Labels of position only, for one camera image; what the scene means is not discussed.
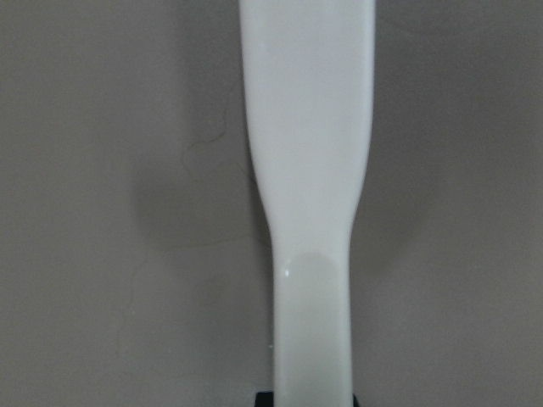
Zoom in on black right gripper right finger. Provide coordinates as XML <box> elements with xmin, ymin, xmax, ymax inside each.
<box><xmin>352</xmin><ymin>393</ymin><xmax>361</xmax><ymax>407</ymax></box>

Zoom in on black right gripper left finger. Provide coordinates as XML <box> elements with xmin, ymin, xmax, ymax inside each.
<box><xmin>254</xmin><ymin>392</ymin><xmax>274</xmax><ymax>407</ymax></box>

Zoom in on beige brush black bristles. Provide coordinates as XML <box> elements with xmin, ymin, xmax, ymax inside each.
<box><xmin>239</xmin><ymin>1</ymin><xmax>376</xmax><ymax>406</ymax></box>

